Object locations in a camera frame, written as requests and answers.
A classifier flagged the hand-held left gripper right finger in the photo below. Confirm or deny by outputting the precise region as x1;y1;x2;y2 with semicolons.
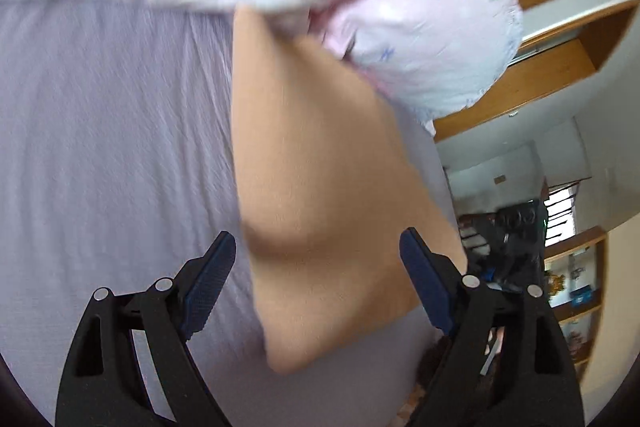
399;228;586;427

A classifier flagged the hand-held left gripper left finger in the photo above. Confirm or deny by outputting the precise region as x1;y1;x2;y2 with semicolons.
55;231;237;427

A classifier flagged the tan garment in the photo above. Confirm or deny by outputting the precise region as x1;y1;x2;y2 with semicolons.
231;5;469;375

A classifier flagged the lavender bed sheet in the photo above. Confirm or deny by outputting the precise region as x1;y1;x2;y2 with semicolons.
0;0;459;427

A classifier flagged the wooden shelf unit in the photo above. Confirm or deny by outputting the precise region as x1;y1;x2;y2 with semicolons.
543;227;609;380

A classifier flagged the wooden wardrobe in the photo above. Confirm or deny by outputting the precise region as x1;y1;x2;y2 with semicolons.
433;0;640;144

